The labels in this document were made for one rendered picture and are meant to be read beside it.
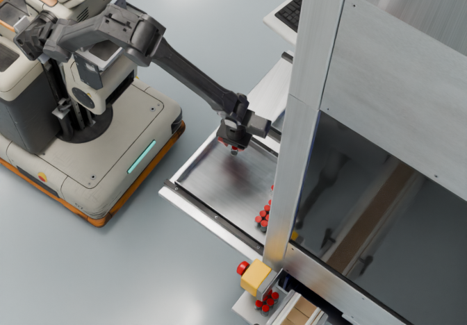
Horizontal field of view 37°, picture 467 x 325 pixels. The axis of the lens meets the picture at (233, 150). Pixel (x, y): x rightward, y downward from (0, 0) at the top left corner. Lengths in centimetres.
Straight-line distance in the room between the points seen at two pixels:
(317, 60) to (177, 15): 262
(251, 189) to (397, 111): 112
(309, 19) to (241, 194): 116
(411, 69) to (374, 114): 14
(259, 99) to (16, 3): 94
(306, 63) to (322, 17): 12
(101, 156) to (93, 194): 17
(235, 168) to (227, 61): 139
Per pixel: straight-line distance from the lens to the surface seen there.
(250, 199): 211
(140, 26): 168
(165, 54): 171
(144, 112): 300
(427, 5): 96
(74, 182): 287
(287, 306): 195
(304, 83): 115
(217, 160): 217
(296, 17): 259
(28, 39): 208
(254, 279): 186
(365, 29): 98
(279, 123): 225
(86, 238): 306
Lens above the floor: 279
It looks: 60 degrees down
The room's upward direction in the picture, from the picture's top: 2 degrees clockwise
